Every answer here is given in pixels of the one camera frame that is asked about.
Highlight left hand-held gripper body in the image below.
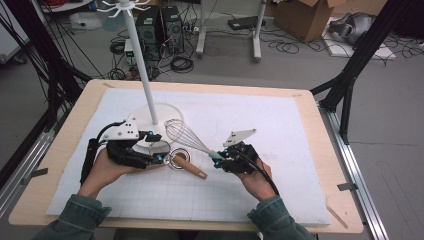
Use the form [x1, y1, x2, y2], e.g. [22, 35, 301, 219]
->
[102, 117, 158, 169]

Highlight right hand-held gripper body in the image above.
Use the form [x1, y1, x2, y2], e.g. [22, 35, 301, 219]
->
[219, 129, 260, 175]

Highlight steel scoop with wooden handle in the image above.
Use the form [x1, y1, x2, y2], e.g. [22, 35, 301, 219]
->
[169, 148, 208, 180]

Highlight whisk with mint green handle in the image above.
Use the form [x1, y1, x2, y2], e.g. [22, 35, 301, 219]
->
[164, 118, 225, 160]

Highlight white utensil stand with hooks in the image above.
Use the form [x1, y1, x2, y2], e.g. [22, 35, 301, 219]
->
[96, 0, 185, 150]

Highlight person's right hand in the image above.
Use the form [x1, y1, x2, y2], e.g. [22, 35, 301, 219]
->
[237, 159, 278, 202]

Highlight person's left hand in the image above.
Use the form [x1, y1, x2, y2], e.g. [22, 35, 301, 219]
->
[78, 148, 165, 200]

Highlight white foam mat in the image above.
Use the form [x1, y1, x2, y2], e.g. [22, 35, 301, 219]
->
[46, 88, 332, 227]

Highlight wooden table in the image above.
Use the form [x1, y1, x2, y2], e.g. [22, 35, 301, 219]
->
[8, 78, 364, 234]

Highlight white power supply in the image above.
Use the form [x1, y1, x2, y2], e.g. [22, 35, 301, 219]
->
[123, 39, 136, 66]

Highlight black computer tower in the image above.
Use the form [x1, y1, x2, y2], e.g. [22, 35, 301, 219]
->
[160, 5, 185, 54]
[134, 4, 162, 62]

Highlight wooden strip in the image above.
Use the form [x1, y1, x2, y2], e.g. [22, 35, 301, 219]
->
[325, 204, 349, 230]

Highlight white metal stand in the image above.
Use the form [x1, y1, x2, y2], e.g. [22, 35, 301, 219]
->
[195, 0, 268, 64]

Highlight clear plastic bag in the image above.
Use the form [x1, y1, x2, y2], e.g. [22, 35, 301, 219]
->
[69, 12, 103, 31]

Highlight black flat box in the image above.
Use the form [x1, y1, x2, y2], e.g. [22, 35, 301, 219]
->
[227, 15, 267, 31]

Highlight round white table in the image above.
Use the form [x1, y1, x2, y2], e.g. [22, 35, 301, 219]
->
[39, 0, 95, 14]

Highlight white cabinet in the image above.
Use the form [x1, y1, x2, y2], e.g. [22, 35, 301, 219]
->
[0, 18, 30, 64]

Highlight large cardboard box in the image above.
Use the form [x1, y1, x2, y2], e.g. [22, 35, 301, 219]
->
[273, 0, 338, 44]

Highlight black metal stand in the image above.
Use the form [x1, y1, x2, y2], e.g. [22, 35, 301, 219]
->
[309, 0, 414, 145]

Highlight grey and black bag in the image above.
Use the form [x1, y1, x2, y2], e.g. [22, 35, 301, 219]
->
[328, 12, 377, 47]

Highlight white foam board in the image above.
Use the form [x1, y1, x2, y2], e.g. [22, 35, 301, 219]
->
[321, 16, 398, 62]

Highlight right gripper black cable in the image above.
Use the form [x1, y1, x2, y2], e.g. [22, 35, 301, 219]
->
[238, 151, 280, 196]

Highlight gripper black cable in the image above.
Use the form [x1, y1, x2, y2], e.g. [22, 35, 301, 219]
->
[238, 151, 280, 196]
[79, 120, 126, 186]

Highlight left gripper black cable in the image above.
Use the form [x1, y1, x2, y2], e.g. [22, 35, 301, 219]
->
[79, 120, 126, 186]

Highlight coiled black cable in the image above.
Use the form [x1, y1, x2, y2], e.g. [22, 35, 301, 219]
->
[170, 55, 195, 74]

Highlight black frame strut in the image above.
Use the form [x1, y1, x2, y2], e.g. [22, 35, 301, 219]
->
[0, 0, 94, 134]

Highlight grey metal bracket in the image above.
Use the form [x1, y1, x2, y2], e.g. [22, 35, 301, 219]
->
[337, 182, 359, 193]
[20, 168, 49, 186]

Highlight aluminium rail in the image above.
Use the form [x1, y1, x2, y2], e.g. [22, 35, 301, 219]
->
[0, 128, 56, 218]
[318, 105, 390, 240]

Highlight tangled black floor cables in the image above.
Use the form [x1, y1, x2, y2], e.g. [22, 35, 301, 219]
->
[259, 28, 334, 56]

